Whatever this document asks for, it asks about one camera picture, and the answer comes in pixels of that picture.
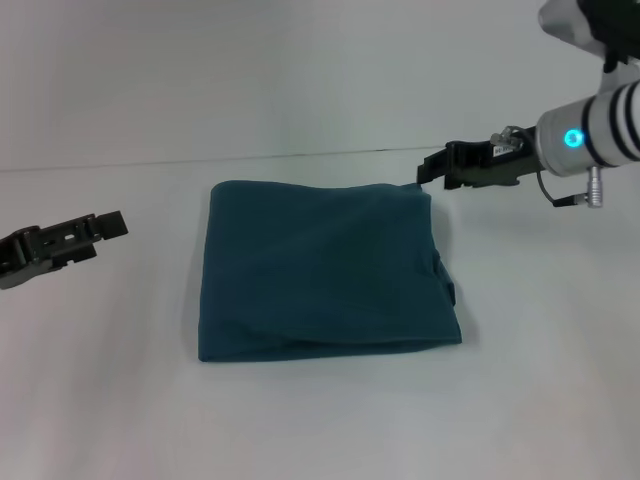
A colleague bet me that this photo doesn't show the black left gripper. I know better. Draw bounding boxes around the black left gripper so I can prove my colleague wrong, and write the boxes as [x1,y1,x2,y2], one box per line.
[0,209,130,292]

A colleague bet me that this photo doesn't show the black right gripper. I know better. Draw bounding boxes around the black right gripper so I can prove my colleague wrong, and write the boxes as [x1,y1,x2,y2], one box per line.
[416,126,545,192]

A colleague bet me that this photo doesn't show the teal t-shirt with FREE print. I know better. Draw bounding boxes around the teal t-shirt with FREE print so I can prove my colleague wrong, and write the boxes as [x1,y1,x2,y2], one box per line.
[196,179,464,364]

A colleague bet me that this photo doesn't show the right gripper cable with plug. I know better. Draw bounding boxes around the right gripper cable with plug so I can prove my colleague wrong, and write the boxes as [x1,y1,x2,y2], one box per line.
[491,124,607,210]

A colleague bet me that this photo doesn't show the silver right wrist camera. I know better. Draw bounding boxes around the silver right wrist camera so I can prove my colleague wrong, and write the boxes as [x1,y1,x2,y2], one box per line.
[537,0,640,82]

